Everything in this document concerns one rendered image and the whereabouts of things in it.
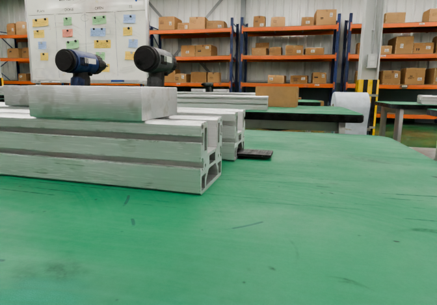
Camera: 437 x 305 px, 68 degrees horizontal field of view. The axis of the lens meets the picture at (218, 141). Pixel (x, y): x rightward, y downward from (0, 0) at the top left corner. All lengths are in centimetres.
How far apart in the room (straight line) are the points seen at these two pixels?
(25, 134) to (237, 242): 33
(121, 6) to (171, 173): 346
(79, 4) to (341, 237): 392
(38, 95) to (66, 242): 23
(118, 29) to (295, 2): 811
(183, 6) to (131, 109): 1150
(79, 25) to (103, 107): 364
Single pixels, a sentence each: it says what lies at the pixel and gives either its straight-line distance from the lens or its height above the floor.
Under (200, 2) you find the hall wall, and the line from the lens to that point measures 1170.
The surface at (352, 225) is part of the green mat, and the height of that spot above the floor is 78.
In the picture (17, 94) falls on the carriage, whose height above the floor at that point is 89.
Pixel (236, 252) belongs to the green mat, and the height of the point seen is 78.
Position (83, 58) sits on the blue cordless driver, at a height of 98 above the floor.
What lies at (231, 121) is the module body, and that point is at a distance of 56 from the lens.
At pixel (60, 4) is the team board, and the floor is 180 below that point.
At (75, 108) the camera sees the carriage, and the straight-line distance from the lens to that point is 43.
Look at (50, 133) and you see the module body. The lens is 48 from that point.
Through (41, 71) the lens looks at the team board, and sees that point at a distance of 432.
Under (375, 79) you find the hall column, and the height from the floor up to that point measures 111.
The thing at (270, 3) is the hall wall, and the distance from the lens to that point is 1124.
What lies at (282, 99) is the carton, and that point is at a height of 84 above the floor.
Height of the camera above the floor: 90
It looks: 9 degrees down
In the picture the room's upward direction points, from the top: 1 degrees clockwise
